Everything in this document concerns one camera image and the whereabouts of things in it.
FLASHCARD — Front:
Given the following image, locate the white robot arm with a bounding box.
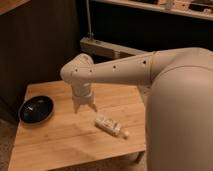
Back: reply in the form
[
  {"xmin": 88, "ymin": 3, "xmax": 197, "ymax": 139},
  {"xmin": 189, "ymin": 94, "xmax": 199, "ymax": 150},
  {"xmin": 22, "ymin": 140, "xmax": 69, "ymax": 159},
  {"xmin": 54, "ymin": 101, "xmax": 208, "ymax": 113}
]
[{"xmin": 60, "ymin": 47, "xmax": 213, "ymax": 171}]

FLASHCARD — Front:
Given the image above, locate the dark wooden cabinet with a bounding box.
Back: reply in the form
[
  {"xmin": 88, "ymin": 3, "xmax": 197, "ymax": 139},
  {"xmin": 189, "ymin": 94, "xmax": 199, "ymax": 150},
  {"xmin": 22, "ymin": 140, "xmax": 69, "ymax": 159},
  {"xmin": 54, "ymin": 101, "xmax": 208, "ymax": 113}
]
[{"xmin": 0, "ymin": 0, "xmax": 79, "ymax": 123}]

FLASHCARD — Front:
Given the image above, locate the black ceramic bowl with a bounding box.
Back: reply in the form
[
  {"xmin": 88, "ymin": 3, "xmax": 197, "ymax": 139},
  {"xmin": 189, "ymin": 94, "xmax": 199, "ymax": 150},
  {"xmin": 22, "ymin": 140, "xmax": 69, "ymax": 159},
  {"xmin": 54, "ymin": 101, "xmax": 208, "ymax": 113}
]
[{"xmin": 18, "ymin": 96, "xmax": 54, "ymax": 124}]

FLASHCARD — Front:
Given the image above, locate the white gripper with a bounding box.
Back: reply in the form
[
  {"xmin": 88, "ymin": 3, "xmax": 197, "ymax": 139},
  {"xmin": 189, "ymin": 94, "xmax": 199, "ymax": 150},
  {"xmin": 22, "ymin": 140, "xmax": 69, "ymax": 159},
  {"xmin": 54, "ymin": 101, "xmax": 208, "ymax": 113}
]
[{"xmin": 72, "ymin": 87, "xmax": 98, "ymax": 114}]

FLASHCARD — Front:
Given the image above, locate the wooden table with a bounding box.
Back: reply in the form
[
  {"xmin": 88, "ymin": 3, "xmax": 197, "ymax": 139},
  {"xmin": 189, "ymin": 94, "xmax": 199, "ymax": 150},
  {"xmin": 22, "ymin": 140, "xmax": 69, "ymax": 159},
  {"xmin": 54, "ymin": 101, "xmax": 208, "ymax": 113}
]
[{"xmin": 8, "ymin": 81, "xmax": 146, "ymax": 171}]

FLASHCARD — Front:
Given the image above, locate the upper wooden shelf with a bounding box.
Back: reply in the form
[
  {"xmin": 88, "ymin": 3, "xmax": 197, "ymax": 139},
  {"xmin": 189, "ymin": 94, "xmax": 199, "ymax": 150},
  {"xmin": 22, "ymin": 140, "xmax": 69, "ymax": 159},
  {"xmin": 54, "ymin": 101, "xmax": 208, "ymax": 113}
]
[{"xmin": 94, "ymin": 0, "xmax": 213, "ymax": 21}]

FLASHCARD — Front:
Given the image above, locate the metal pole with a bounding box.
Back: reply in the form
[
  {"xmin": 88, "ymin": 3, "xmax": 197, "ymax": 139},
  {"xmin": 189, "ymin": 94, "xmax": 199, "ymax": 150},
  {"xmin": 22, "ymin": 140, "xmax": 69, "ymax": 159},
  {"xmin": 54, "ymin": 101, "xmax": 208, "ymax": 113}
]
[{"xmin": 86, "ymin": 0, "xmax": 94, "ymax": 41}]

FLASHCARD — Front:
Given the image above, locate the wooden shelf beam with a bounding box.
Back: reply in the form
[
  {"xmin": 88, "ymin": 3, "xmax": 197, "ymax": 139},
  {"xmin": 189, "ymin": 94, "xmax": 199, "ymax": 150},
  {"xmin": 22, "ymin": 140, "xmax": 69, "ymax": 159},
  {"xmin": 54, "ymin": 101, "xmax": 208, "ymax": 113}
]
[{"xmin": 79, "ymin": 36, "xmax": 148, "ymax": 61}]

